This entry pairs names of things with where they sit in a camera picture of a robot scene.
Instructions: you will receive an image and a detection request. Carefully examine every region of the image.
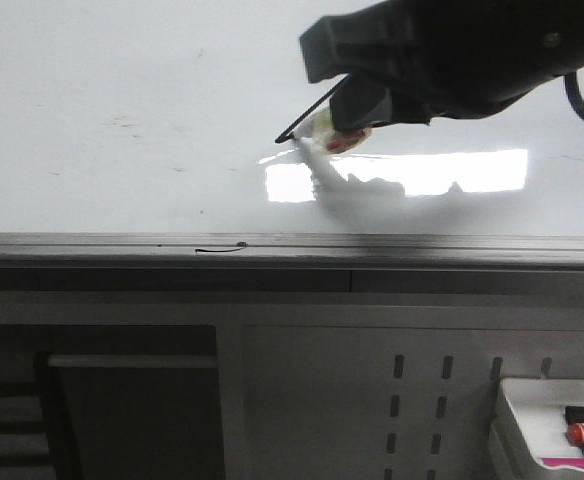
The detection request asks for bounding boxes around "dark shelf unit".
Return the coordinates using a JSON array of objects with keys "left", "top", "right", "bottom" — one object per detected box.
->
[{"left": 0, "top": 326, "right": 226, "bottom": 479}]

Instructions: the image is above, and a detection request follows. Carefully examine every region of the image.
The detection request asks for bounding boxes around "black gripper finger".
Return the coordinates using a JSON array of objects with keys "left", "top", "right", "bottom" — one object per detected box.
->
[
  {"left": 299, "top": 1, "right": 415, "bottom": 84},
  {"left": 329, "top": 75, "right": 393, "bottom": 131}
]

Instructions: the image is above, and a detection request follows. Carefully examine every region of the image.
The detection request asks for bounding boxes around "white taped whiteboard marker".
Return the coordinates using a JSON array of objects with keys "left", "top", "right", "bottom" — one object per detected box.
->
[{"left": 292, "top": 108, "right": 372, "bottom": 155}]

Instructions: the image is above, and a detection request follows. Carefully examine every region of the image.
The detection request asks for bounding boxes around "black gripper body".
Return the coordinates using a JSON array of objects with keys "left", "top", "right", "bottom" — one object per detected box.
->
[{"left": 389, "top": 1, "right": 584, "bottom": 124}]

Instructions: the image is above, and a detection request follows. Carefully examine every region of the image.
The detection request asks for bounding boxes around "large white whiteboard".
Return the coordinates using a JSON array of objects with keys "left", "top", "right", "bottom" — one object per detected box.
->
[{"left": 0, "top": 1, "right": 584, "bottom": 236}]

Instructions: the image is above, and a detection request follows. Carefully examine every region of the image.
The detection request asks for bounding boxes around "pink highlighter pen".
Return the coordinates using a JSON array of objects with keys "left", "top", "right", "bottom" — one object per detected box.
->
[{"left": 541, "top": 457, "right": 584, "bottom": 469}]

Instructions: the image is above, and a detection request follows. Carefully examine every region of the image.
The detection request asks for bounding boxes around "white perforated metal stand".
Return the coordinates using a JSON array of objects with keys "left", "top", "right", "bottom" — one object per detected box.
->
[{"left": 218, "top": 305, "right": 584, "bottom": 479}]

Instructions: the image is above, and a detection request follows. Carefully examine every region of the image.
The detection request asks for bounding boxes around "grey whiteboard tray rail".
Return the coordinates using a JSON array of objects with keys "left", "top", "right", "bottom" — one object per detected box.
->
[{"left": 0, "top": 233, "right": 584, "bottom": 270}]

